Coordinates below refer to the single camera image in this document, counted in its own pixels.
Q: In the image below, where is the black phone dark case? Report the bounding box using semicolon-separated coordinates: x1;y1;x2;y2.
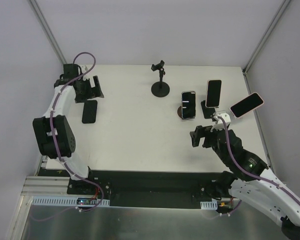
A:
81;100;98;124

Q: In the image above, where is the brown round base phone stand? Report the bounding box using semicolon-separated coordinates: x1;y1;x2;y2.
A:
177;106;183;119

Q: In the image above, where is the phone with clear case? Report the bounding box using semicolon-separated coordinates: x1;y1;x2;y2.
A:
181;91;196;120

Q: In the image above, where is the black round base clamp stand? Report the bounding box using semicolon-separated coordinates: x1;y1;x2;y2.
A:
151;60;170;98

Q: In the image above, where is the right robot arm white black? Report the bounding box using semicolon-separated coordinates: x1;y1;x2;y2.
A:
190;125;300;240

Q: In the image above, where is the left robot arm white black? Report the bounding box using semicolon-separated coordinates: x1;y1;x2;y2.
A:
32;63;104;195

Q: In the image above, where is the black folding phone stand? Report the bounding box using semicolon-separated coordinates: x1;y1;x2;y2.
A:
200;100;216;119

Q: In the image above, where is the phone with beige case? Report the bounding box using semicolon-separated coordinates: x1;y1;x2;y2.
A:
205;79;222;108

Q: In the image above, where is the phone with pink case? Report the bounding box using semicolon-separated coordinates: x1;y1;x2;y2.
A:
230;92;264;119

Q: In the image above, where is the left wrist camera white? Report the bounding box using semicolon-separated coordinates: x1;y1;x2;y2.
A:
78;65;89;75

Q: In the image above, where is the right white cable duct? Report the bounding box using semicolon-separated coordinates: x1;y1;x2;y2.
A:
200;200;218;211

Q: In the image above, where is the white cable duct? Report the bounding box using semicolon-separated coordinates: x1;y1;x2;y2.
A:
32;196;110;208
200;200;218;211

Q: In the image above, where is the left aluminium frame post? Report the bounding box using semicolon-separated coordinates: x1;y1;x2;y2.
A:
27;0;67;65

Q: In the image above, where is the aluminium frame post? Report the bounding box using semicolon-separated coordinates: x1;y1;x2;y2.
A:
27;0;67;65
241;0;293;76

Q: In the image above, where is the left white cable duct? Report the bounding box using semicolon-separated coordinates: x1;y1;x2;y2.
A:
32;196;110;208

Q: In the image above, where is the right aluminium frame post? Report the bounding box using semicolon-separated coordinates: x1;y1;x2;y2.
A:
241;0;293;76

